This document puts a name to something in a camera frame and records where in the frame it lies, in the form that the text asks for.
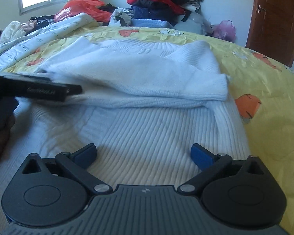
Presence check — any pink mesh bag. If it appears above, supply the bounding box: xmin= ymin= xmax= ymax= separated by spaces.
xmin=212 ymin=20 xmax=236 ymax=42

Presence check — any yellow patterned bed quilt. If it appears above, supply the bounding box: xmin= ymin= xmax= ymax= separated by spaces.
xmin=0 ymin=23 xmax=294 ymax=234

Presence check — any grey garment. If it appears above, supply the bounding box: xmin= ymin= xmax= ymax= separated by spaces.
xmin=174 ymin=12 xmax=213 ymax=36

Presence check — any light blue knitted garment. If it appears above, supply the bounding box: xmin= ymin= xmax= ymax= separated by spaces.
xmin=109 ymin=18 xmax=174 ymax=29

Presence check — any navy blue garment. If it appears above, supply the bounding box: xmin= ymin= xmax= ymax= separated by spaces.
xmin=131 ymin=0 xmax=177 ymax=26

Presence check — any silver door handle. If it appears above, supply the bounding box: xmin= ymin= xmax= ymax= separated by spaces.
xmin=257 ymin=4 xmax=266 ymax=14

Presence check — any white printed blanket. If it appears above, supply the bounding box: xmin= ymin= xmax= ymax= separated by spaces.
xmin=0 ymin=13 xmax=100 ymax=72

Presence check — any white knitted sweater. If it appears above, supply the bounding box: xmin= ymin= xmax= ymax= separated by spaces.
xmin=0 ymin=35 xmax=251 ymax=228

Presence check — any brown wooden door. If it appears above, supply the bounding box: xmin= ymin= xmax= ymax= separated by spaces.
xmin=246 ymin=0 xmax=294 ymax=67

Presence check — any orange plastic bag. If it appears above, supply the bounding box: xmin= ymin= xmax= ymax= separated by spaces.
xmin=54 ymin=0 xmax=111 ymax=22

